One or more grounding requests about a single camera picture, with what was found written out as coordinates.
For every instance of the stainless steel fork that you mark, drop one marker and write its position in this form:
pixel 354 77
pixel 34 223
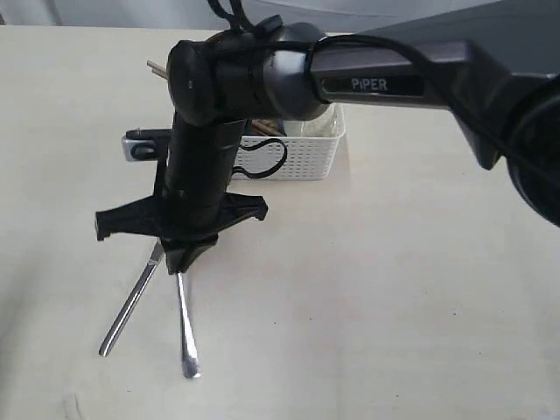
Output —
pixel 189 353

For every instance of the stainless steel table knife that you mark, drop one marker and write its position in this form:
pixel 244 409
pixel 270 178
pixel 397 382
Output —
pixel 131 301

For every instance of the white floral ceramic bowl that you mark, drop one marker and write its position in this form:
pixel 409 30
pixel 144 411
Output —
pixel 322 126

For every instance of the brown wooden chopstick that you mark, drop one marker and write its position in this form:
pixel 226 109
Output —
pixel 160 72
pixel 151 64

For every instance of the brown wooden chopstick upper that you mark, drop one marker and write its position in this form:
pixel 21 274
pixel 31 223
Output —
pixel 151 64

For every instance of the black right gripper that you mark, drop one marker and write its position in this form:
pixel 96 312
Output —
pixel 190 201

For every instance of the brown wooden chopstick lower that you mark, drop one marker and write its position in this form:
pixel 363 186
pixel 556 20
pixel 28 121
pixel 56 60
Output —
pixel 160 72

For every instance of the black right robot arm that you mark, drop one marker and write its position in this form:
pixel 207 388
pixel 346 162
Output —
pixel 495 67

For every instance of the white perforated plastic basket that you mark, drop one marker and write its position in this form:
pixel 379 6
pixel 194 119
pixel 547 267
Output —
pixel 292 156

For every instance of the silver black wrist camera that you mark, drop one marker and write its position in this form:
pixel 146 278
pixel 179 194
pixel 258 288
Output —
pixel 141 145

